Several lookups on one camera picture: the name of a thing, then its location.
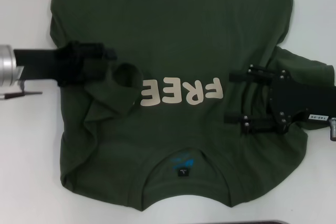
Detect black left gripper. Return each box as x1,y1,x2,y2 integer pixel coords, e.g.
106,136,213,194
13,41,118,87

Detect dark green FREE t-shirt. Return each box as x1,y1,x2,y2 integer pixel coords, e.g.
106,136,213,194
49,0,336,213

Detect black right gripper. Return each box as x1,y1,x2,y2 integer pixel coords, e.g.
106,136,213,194
223,64,336,134

